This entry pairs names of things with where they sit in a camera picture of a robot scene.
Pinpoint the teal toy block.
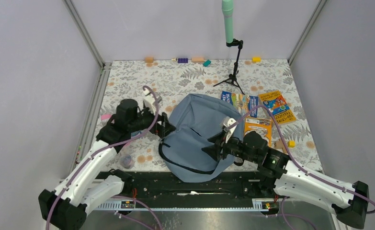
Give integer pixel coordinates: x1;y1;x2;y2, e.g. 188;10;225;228
203;60;211;67

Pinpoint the yellow 130-storey treehouse book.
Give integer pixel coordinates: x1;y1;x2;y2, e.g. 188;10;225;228
258;91;297;125

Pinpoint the small yellow cube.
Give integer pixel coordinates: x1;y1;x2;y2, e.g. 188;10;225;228
287;140;296;148

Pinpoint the long tan wooden block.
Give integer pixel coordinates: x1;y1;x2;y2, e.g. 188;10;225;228
191;57;205;63

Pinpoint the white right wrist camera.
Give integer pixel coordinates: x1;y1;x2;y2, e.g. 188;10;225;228
222;117;237;143

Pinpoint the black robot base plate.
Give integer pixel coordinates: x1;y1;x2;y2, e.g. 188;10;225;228
120;172;278;207

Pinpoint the mint green microphone handle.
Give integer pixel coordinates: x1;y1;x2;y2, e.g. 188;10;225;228
221;0;234;44

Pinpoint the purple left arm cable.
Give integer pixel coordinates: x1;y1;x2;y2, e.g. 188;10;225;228
45;85;161;230

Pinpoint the blue grey backpack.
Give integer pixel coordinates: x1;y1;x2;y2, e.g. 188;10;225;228
159;93;242;183

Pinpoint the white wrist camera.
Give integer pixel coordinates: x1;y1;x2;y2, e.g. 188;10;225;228
143;89;162;114
222;117;237;143

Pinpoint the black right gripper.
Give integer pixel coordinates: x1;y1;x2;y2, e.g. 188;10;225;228
201;130;259;163

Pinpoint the small tan wooden block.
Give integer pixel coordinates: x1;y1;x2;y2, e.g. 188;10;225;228
144;57;154;63

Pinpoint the white slotted cable duct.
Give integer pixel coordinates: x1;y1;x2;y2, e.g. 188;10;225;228
95;199;269;212

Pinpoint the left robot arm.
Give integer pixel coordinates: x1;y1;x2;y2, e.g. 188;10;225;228
38;96;174;230

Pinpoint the aluminium frame rail left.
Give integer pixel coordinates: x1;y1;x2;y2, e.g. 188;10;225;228
63;0;111;166

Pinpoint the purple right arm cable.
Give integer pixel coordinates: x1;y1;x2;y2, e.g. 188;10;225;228
227;104;375;214

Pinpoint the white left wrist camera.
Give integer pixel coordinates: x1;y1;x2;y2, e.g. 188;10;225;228
143;89;162;114

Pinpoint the aluminium frame rail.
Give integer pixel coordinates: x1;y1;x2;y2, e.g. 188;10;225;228
287;0;329;66
63;0;111;166

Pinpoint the yellow toy block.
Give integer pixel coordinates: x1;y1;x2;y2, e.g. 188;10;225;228
252;57;261;63

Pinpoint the blue 91-storey treehouse book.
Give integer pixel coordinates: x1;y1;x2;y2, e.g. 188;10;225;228
220;91;259;115

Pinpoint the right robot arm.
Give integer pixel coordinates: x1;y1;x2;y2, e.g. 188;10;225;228
202;131;369;229

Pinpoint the tan wooden puzzle piece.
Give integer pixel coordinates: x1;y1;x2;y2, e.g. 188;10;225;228
274;139;288;155

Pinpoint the small clear purple jar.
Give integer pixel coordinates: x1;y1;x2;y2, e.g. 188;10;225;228
120;154;135;169

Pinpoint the black mini tripod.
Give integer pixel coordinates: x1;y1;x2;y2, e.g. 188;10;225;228
213;38;245;95

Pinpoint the pink transparent pencil case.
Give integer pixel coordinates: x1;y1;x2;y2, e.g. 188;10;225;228
100;114;112;121

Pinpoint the aluminium frame rail right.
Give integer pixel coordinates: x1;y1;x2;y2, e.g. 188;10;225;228
287;0;329;66

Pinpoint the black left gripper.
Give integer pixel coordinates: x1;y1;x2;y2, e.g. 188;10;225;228
129;104;176;138

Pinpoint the orange activity book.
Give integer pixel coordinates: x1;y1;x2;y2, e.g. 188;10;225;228
244;116;272;147

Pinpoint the purple toy brick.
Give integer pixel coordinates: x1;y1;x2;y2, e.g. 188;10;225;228
177;58;189;64

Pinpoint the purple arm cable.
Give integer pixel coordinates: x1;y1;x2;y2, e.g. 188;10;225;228
227;104;375;214
45;85;161;230

